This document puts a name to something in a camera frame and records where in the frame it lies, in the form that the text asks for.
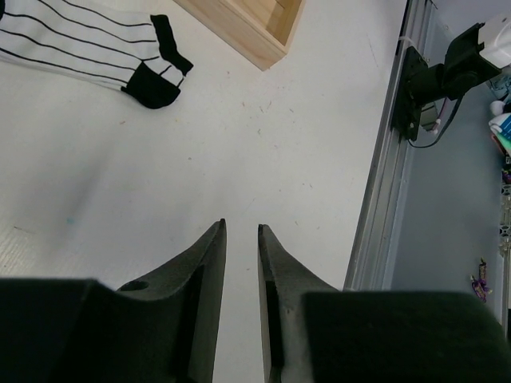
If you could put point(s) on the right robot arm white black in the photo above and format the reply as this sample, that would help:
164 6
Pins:
475 56

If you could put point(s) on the wooden compartment tray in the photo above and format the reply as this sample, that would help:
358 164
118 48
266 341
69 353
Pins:
260 30

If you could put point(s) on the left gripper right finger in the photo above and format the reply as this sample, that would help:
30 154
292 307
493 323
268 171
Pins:
312 332

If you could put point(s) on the aluminium frame rail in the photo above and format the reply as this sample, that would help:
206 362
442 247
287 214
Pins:
372 257

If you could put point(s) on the white black striped sock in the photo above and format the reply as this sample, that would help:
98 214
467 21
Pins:
135 53

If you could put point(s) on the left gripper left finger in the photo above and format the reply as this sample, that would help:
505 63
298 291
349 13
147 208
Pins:
160 327

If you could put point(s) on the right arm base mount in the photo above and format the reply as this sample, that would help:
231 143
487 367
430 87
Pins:
418 85

